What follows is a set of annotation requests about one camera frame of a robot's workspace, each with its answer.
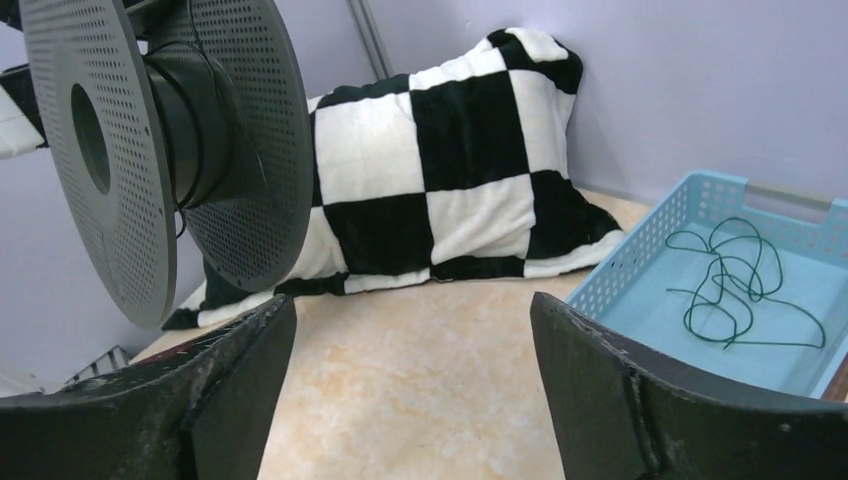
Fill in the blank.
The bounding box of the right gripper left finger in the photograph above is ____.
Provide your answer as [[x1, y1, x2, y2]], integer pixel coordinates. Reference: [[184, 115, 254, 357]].
[[1, 295, 297, 479]]

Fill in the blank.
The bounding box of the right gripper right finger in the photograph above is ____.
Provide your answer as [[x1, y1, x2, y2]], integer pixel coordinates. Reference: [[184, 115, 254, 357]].
[[530, 292, 847, 479]]

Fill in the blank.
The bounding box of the black cable spool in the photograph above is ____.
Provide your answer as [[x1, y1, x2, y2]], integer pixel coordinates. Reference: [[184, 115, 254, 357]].
[[19, 1, 313, 328]]

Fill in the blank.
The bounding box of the blue plastic basket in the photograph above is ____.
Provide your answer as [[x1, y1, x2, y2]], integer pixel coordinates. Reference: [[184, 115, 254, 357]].
[[568, 170, 847, 401]]

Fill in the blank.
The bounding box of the black white checkered blanket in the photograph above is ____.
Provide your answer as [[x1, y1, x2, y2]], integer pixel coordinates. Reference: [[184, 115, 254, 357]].
[[164, 27, 624, 331]]

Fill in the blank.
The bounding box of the left corner metal profile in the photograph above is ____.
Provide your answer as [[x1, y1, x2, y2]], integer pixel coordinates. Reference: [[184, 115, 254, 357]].
[[348, 0, 394, 80]]

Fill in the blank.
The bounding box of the aluminium front frame rail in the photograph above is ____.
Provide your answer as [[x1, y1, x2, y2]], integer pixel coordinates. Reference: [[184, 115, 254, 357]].
[[65, 345, 131, 386]]

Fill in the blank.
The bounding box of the black cable in blue basket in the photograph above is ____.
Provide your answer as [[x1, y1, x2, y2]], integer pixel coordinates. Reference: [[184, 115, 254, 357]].
[[664, 216, 828, 351]]

